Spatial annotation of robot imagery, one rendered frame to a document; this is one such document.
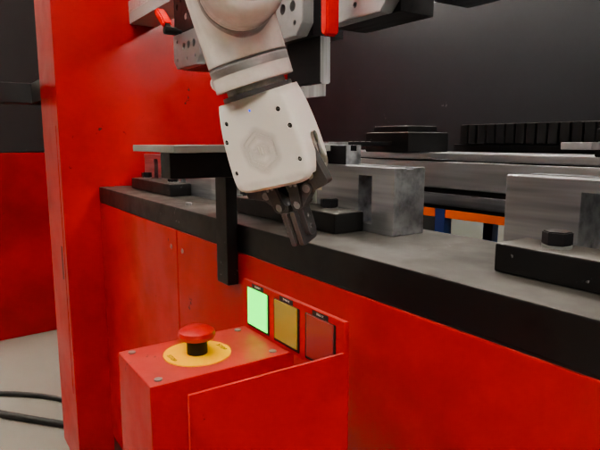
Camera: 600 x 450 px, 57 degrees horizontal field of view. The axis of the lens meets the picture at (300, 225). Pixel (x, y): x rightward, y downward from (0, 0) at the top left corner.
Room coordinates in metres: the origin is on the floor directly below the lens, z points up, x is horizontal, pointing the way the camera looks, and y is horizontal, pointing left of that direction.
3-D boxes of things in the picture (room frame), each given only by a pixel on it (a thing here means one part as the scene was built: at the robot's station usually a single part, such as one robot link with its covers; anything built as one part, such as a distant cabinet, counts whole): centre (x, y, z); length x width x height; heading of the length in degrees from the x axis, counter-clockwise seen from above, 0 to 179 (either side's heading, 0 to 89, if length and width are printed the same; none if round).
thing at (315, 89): (0.97, -0.01, 1.13); 0.10 x 0.02 x 0.10; 34
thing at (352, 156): (0.95, -0.03, 0.98); 0.20 x 0.03 x 0.03; 34
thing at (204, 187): (1.43, 0.29, 0.92); 0.50 x 0.06 x 0.10; 34
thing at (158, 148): (0.89, 0.11, 1.00); 0.26 x 0.18 x 0.01; 124
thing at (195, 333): (0.56, 0.11, 0.79); 0.04 x 0.04 x 0.04
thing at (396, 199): (0.92, -0.04, 0.92); 0.39 x 0.06 x 0.10; 34
